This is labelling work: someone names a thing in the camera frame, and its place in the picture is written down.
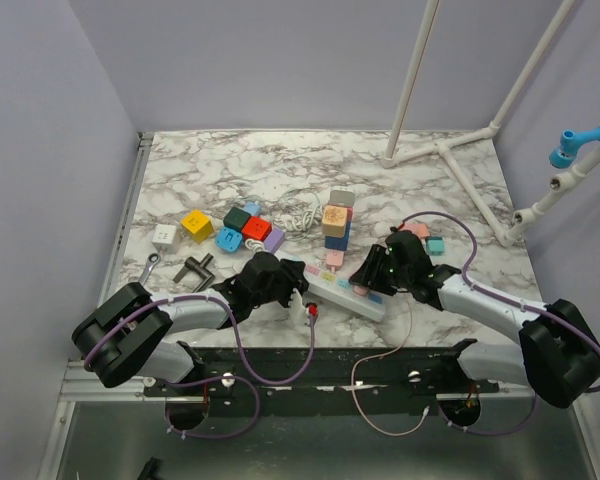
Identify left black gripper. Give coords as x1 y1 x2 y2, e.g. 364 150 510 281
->
251 259 308 309

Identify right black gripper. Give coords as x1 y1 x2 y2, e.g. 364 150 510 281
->
350 244 412 296

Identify pink round plug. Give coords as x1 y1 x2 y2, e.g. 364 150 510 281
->
353 285 369 297

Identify white power strip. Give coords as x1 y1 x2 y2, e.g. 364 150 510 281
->
303 262 386 322

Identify red cube socket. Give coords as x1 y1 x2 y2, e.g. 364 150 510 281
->
242 216 272 242

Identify pink cube socket adapter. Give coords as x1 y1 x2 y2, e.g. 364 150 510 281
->
401 223 430 240

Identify teal plug adapter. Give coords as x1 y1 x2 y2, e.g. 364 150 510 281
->
425 236 446 256

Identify yellow cube socket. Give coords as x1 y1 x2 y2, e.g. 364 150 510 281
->
180 209 214 244

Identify white tiger cube adapter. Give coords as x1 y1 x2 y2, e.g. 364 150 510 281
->
151 224 181 254

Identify dark green cube socket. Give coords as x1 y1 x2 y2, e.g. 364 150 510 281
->
223 207 251 232

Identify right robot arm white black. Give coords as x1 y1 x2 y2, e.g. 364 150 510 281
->
349 231 600 408

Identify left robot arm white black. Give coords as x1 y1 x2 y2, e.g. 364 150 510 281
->
71 252 309 395

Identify dark blue cube socket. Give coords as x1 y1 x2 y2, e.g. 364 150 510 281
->
324 221 351 252

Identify pink flat adapter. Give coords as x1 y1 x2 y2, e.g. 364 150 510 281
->
325 249 345 271

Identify purple usb power strip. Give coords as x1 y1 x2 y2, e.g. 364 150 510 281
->
263 227 286 254

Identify beige cube adapter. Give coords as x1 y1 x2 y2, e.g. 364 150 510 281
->
321 205 349 237

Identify light blue usb charger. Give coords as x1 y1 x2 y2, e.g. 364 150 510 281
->
243 202 261 216

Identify blue pipe fitting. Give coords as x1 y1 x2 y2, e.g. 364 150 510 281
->
549 126 600 169

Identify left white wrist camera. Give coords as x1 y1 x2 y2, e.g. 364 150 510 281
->
289 290 319 325

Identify thin pink power cord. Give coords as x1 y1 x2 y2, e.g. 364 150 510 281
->
350 294 431 437

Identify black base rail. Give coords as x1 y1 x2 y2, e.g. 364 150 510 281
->
138 342 499 417

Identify dark metal t-handle key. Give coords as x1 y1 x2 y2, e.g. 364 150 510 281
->
173 253 215 293

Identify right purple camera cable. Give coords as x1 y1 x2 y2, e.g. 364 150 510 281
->
397 209 600 436

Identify purple camera cable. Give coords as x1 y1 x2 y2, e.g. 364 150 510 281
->
82 294 317 441
397 209 600 436

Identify ratchet wrench green handle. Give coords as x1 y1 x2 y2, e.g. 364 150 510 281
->
137 252 161 285

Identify white pvc pipe frame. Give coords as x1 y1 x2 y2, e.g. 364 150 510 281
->
383 0 600 249

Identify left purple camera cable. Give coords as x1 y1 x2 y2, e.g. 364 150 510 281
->
82 294 317 441

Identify aluminium extrusion rail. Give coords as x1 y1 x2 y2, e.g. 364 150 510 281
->
62 362 151 401

